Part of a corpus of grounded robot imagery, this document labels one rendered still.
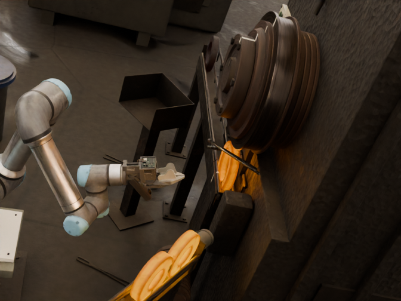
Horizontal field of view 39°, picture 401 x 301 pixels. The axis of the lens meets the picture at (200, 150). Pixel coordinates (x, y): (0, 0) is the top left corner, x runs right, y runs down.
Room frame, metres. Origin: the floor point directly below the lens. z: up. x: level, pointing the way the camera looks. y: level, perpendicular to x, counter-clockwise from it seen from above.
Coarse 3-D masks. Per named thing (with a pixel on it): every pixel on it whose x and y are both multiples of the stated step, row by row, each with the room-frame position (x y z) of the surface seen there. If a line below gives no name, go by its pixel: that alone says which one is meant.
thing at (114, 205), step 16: (128, 80) 2.21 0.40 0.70; (144, 80) 2.27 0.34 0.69; (160, 80) 2.34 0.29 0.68; (128, 96) 2.22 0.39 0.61; (144, 96) 2.29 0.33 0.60; (160, 96) 2.32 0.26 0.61; (176, 96) 2.25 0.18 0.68; (144, 112) 2.16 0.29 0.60; (160, 112) 2.03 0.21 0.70; (176, 112) 2.10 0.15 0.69; (144, 128) 2.15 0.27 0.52; (160, 128) 2.05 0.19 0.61; (144, 144) 2.13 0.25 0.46; (128, 192) 2.14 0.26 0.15; (112, 208) 2.15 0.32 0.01; (128, 208) 2.13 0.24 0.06; (144, 208) 2.23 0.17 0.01; (128, 224) 2.08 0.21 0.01
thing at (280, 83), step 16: (272, 16) 1.80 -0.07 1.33; (288, 32) 1.70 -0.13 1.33; (288, 48) 1.64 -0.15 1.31; (272, 64) 1.60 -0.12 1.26; (288, 64) 1.61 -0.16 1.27; (272, 80) 1.55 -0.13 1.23; (288, 80) 1.58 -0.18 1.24; (272, 96) 1.55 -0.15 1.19; (272, 112) 1.54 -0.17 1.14; (256, 128) 1.53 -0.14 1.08; (272, 128) 1.55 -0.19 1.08; (240, 144) 1.60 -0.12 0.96; (256, 144) 1.57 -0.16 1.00
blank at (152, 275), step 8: (160, 256) 1.15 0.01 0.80; (168, 256) 1.17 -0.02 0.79; (152, 264) 1.12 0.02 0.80; (160, 264) 1.13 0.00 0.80; (168, 264) 1.18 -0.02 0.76; (144, 272) 1.10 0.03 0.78; (152, 272) 1.10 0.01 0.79; (160, 272) 1.17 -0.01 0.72; (168, 272) 1.20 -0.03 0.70; (136, 280) 1.08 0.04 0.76; (144, 280) 1.08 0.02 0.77; (152, 280) 1.16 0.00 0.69; (160, 280) 1.16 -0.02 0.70; (136, 288) 1.07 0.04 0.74; (144, 288) 1.08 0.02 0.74; (152, 288) 1.13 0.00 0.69; (136, 296) 1.07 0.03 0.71; (144, 296) 1.10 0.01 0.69
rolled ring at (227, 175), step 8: (224, 152) 1.81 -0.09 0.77; (232, 152) 1.72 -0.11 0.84; (224, 160) 1.81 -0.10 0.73; (232, 160) 1.70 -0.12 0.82; (224, 168) 1.80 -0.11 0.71; (232, 168) 1.68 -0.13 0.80; (224, 176) 1.77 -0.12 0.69; (232, 176) 1.67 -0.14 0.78; (224, 184) 1.67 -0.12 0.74; (232, 184) 1.67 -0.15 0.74
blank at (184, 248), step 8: (184, 232) 1.30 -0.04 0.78; (192, 232) 1.32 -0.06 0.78; (184, 240) 1.27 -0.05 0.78; (192, 240) 1.29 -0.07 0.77; (176, 248) 1.24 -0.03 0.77; (184, 248) 1.25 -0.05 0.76; (192, 248) 1.31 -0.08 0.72; (176, 256) 1.22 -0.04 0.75; (184, 256) 1.31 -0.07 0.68; (176, 264) 1.24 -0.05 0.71; (184, 264) 1.30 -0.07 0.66
